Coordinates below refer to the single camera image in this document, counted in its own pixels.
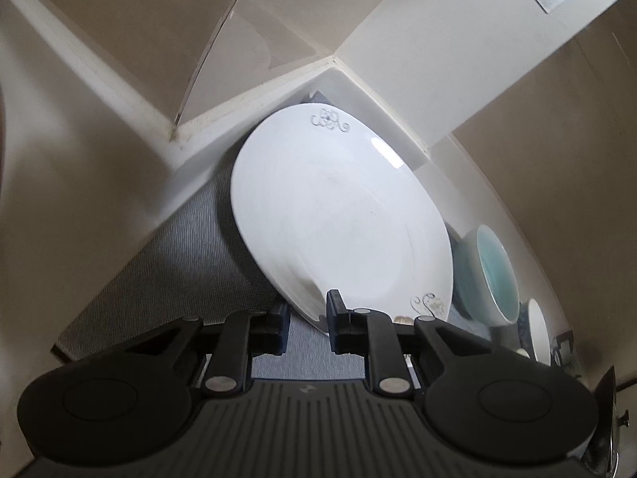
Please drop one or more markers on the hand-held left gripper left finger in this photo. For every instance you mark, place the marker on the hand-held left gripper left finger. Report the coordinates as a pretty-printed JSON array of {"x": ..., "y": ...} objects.
[{"x": 282, "y": 331}]

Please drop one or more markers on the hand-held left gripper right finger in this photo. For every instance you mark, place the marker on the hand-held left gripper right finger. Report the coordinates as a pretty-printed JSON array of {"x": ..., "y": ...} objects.
[{"x": 332, "y": 321}]

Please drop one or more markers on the white plate grey scroll print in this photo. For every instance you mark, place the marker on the white plate grey scroll print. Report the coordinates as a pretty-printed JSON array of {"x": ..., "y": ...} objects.
[{"x": 338, "y": 209}]

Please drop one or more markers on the teal glazed bowl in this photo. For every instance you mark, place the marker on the teal glazed bowl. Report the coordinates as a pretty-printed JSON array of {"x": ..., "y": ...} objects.
[{"x": 492, "y": 274}]

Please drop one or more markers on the white bowl blue pattern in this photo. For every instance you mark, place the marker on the white bowl blue pattern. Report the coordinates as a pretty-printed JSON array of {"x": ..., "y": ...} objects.
[{"x": 537, "y": 328}]

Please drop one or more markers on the grey mat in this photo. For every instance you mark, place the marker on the grey mat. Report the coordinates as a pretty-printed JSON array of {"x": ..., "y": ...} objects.
[{"x": 189, "y": 269}]

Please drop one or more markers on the black stove pan support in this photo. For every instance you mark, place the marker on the black stove pan support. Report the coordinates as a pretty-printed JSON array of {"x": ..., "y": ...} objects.
[{"x": 562, "y": 348}]

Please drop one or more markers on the black glass cooktop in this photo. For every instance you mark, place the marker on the black glass cooktop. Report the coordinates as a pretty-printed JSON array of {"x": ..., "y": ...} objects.
[{"x": 604, "y": 393}]

